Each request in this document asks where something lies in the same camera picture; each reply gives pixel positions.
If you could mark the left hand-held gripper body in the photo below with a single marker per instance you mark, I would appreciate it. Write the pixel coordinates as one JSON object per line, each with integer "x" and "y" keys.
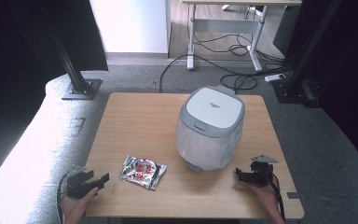
{"x": 76, "y": 186}

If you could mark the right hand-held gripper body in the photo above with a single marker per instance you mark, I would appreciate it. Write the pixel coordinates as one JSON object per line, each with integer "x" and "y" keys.
{"x": 262, "y": 174}

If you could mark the silver and red snack packet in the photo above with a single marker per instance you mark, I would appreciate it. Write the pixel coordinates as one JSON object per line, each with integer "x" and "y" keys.
{"x": 142, "y": 172}

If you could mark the white plastic trash bag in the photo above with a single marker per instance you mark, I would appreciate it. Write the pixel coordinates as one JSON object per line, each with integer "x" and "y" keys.
{"x": 205, "y": 149}

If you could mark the person's right hand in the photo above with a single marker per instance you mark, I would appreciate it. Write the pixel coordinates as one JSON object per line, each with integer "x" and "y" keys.
{"x": 267, "y": 196}

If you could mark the person's left hand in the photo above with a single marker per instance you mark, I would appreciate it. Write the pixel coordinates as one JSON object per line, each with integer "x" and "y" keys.
{"x": 74, "y": 210}

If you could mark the grey tape piece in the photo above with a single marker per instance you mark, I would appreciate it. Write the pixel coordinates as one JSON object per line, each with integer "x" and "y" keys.
{"x": 293, "y": 195}

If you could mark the white and grey padded cloth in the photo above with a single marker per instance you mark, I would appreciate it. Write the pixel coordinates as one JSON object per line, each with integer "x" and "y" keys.
{"x": 28, "y": 155}

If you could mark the white power strip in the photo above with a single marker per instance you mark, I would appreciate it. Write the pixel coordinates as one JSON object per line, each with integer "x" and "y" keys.
{"x": 275, "y": 77}

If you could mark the black curtain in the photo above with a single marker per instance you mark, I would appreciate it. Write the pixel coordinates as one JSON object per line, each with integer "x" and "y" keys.
{"x": 18, "y": 46}
{"x": 351, "y": 77}

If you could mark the dark cabinet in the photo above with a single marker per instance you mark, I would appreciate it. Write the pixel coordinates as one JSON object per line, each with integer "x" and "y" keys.
{"x": 284, "y": 31}

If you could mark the white panel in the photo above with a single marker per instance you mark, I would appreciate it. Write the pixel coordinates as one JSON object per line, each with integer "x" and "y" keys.
{"x": 130, "y": 25}

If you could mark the black metal stand with base plate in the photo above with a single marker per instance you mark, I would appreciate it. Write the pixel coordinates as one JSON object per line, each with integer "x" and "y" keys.
{"x": 295, "y": 84}
{"x": 74, "y": 77}

